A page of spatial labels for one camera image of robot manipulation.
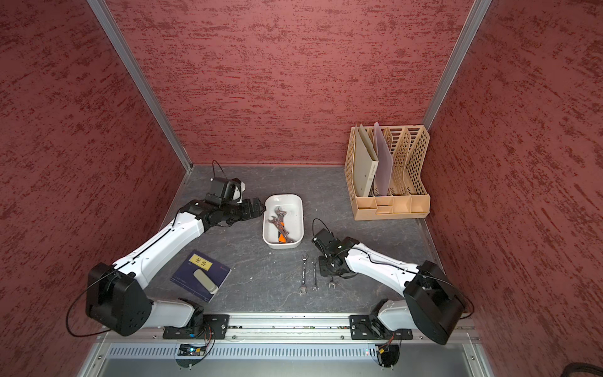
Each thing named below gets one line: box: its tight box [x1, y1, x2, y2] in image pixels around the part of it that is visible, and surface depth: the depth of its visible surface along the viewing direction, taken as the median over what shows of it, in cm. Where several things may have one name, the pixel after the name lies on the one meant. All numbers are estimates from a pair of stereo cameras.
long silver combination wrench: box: [298, 253, 309, 296], surface depth 85 cm
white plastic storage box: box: [262, 193, 305, 250], surface depth 102 cm
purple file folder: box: [373, 121, 394, 197], surface depth 91 cm
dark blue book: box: [169, 249, 233, 304], surface depth 84 cm
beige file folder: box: [354, 124, 380, 198], surface depth 89 cm
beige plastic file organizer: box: [344, 124, 431, 221], surface depth 102 cm
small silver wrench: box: [310, 259, 320, 292], surface depth 87 cm
